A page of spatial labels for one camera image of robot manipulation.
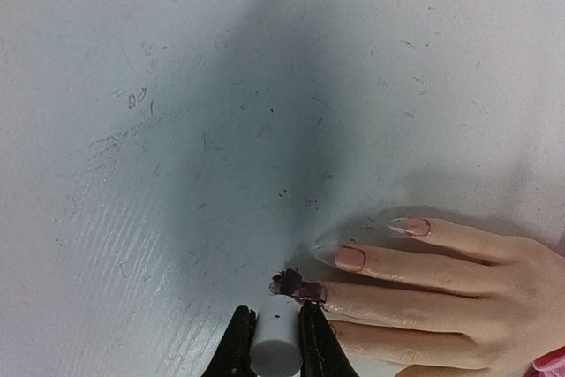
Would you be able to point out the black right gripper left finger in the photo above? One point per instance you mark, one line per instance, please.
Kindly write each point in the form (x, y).
(232, 357)

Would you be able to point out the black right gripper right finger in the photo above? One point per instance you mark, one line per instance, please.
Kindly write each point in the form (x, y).
(322, 354)

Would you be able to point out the mannequin hand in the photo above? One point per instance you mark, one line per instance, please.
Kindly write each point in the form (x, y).
(475, 304)

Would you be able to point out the pink hoodie cloth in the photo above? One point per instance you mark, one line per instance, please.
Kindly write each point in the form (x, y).
(551, 365)

